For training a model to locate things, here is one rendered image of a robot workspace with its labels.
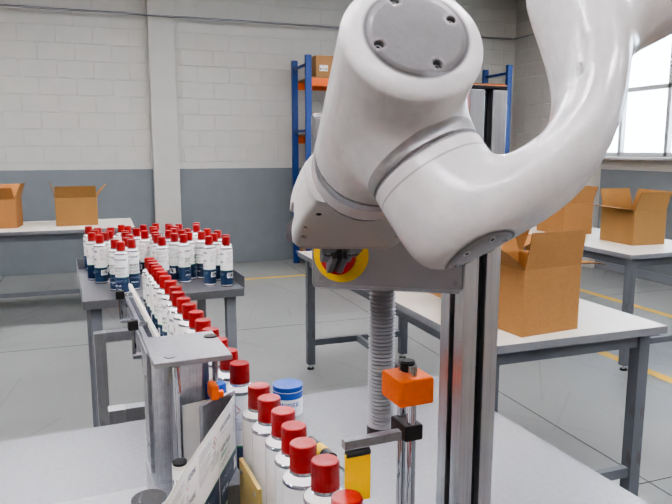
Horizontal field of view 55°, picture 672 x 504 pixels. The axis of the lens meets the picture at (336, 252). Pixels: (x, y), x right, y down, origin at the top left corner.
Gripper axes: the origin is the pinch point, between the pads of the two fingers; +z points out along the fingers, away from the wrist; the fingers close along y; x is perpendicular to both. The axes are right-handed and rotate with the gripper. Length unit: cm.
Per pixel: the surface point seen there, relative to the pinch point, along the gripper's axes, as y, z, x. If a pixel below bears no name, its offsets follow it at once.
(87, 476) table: 37, 75, 14
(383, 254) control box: -5.5, 2.8, -0.9
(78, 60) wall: 184, 569, -476
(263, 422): 6.1, 35.8, 11.2
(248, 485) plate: 8.2, 39.1, 19.3
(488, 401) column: -17.3, 9.3, 13.8
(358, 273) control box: -3.1, 4.7, 0.5
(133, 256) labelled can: 50, 187, -77
